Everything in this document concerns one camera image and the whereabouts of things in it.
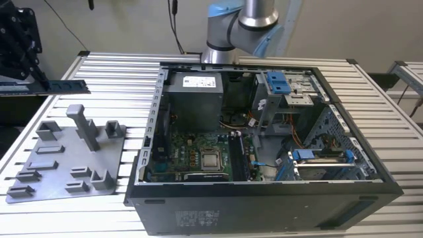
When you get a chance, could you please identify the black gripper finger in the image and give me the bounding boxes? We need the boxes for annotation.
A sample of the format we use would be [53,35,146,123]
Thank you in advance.
[31,64,50,91]

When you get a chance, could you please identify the green RAM stick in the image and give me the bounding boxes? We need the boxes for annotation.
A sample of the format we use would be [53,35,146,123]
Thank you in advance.
[0,78,92,97]

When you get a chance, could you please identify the black RAM slot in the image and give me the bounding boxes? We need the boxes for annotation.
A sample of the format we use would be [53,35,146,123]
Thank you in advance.
[228,135,240,181]
[233,135,244,181]

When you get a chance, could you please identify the grey plastic parts rack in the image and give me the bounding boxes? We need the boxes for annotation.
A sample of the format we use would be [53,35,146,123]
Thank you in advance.
[5,104,128,204]

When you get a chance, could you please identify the grey power supply unit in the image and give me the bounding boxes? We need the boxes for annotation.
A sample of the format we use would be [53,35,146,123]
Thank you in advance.
[162,71,224,132]

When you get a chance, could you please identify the green motherboard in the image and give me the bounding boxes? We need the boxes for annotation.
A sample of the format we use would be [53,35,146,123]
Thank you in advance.
[144,131,264,183]

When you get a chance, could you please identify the metal CPU socket cover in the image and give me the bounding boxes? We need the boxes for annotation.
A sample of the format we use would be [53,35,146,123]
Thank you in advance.
[198,148,225,172]

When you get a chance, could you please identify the silver CPU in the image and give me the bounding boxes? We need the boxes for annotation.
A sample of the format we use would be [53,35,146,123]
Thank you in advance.
[201,154,221,169]

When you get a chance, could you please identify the black graphics card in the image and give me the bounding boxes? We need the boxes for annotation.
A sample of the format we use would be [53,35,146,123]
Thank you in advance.
[177,172,232,183]

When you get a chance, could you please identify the blue disk carrier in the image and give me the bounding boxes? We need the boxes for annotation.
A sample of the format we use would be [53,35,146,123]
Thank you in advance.
[265,70,290,95]

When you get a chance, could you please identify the grey metal drive cage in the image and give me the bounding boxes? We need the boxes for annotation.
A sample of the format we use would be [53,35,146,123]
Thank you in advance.
[252,70,328,136]

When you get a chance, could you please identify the black open PC case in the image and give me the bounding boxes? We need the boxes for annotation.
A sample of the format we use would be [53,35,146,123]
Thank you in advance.
[124,60,404,236]

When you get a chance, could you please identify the hard disk in blue carrier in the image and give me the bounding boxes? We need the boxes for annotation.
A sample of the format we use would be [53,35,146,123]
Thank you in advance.
[289,149,356,169]

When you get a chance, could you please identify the black box behind table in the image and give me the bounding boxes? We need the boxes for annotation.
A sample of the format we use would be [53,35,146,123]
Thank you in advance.
[365,72,398,87]

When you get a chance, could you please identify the metal slat side table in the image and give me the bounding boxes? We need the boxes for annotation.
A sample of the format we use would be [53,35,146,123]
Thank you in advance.
[385,60,423,100]

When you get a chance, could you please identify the thin black wall cable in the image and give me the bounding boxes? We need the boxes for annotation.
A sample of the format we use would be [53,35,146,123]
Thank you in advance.
[43,0,89,52]

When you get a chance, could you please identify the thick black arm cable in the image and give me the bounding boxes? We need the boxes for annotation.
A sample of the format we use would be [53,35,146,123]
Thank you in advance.
[166,0,185,55]

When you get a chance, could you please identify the yellow and black wire bundle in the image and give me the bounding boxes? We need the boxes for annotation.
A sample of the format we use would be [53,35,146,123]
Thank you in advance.
[218,111,253,129]

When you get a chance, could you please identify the blue tab with black wire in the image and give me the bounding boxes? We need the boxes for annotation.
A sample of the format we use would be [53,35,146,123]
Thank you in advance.
[250,160,281,169]

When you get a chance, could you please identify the silver metal bracket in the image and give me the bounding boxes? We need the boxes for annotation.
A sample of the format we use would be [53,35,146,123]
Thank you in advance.
[285,95,313,107]

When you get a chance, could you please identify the orange and red wires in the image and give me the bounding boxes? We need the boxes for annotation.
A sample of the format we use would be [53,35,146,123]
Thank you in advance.
[289,113,306,149]

